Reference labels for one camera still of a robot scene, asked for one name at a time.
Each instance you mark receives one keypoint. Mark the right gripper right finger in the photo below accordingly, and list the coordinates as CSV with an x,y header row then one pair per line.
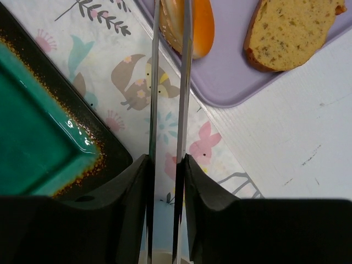
x,y
223,228

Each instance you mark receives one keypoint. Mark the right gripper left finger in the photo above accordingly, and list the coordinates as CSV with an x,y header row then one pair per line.
x,y
102,226

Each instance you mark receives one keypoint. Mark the silver metal tongs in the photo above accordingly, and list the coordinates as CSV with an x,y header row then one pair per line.
x,y
170,126

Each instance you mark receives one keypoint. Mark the glossy orange bread bun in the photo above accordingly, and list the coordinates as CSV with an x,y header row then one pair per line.
x,y
204,28

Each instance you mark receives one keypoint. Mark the speckled yellow bread slice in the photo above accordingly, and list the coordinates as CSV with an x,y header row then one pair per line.
x,y
283,35

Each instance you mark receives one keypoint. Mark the green black square plate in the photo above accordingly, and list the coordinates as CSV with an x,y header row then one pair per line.
x,y
52,142

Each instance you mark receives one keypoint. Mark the purple plastic tray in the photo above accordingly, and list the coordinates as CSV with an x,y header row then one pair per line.
x,y
223,78

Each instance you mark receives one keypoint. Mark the animal print placemat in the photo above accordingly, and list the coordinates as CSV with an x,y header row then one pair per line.
x,y
103,50

